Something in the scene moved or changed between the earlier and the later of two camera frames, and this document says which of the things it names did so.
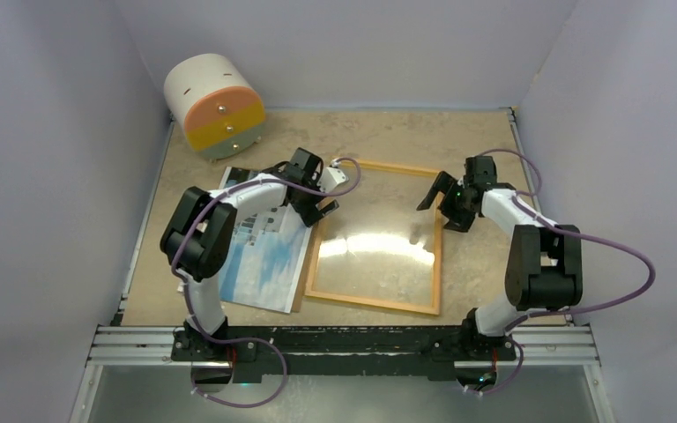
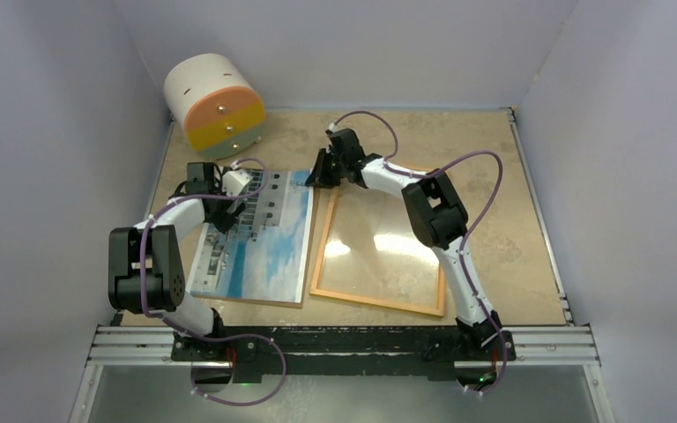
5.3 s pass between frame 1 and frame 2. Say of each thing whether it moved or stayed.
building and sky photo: stayed
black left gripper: moved
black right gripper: moved
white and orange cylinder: stayed
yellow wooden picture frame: stayed
